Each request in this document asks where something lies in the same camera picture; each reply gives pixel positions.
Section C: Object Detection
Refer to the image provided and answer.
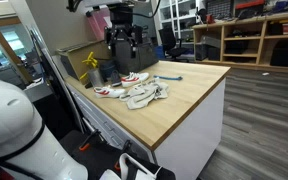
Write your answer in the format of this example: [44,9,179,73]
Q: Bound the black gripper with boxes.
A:
[104,5,144,57]

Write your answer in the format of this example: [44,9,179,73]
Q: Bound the white shoe red stripe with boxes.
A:
[93,85,127,99]
[120,71,150,88]

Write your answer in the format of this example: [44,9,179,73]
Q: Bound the dark gray shoe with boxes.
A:
[109,69,123,88]

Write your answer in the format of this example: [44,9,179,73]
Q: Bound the gray fabric bin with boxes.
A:
[113,34,159,76]

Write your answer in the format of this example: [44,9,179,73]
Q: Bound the pink plastic bin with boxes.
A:
[85,8,113,43]

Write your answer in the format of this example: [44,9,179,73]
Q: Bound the blue plastic bin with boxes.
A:
[153,45,167,61]

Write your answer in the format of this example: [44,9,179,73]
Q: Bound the black office chair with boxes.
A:
[158,25,191,63]

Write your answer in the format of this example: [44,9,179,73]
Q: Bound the silver metal cylinder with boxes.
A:
[87,68,105,88]

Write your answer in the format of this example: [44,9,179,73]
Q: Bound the white glass door cabinet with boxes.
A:
[155,0,198,46]

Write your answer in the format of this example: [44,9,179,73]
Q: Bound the beige crumpled cloth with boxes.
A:
[118,78,170,111]

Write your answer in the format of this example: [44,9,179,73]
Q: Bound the blue marker pen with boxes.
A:
[153,74,184,82]

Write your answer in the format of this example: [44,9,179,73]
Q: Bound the black plastic crate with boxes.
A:
[205,0,234,18]

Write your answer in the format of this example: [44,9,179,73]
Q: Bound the black orange bar clamp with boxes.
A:
[113,139,132,173]
[78,129,102,153]

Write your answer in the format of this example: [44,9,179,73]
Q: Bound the wooden top white drawer workbench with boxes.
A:
[63,59,232,180]

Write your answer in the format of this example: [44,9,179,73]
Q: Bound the white black rounded device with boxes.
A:
[100,152,177,180]

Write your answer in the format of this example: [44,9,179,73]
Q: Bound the red black toolbox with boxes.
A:
[234,0,267,19]

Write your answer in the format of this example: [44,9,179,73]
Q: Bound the wooden shelf unit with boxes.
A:
[192,13,288,73]

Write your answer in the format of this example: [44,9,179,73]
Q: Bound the yellow clamp long handle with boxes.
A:
[86,51,95,64]

